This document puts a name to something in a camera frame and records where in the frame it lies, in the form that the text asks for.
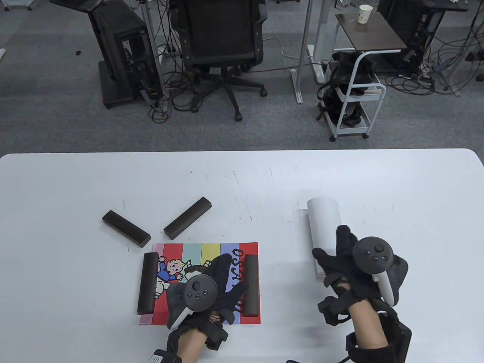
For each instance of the white paper cup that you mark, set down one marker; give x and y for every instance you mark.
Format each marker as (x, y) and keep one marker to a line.
(365, 15)

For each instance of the person's right forearm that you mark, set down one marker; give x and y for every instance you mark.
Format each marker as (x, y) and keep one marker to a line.
(366, 325)

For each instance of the person's right hand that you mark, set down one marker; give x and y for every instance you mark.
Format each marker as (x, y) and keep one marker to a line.
(340, 261)

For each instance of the striped cartoon poster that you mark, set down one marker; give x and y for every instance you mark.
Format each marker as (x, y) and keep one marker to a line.
(193, 251)

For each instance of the grey handheld controller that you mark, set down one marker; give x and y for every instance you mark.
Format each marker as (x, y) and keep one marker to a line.
(198, 291)
(372, 253)

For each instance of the white rolling cart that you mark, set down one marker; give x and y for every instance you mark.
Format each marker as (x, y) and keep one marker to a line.
(363, 97)

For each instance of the black labelled wrist box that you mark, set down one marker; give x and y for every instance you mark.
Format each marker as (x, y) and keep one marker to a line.
(159, 357)

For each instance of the person's left hand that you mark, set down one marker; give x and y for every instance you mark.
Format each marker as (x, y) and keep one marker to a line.
(219, 272)

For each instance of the black bag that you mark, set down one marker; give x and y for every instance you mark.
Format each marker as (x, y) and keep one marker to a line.
(340, 68)

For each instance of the person's left forearm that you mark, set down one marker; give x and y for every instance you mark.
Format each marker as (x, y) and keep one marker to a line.
(189, 348)

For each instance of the grey desk leg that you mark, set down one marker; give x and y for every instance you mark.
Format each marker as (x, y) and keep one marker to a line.
(151, 38)

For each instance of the dark bar paperweight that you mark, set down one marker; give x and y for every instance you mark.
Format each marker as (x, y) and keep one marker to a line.
(126, 228)
(148, 283)
(187, 218)
(251, 272)

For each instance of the brown side table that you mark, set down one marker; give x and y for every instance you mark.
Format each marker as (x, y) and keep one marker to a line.
(372, 36)

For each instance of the black office chair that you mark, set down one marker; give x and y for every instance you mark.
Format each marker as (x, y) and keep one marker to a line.
(223, 34)

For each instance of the black computer tower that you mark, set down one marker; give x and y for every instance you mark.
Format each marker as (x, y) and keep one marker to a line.
(401, 22)
(124, 56)

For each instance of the green leaf print poster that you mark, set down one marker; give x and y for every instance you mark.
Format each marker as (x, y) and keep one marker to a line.
(323, 219)

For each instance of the white desk leg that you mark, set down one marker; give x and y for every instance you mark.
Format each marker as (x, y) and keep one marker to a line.
(317, 68)
(304, 38)

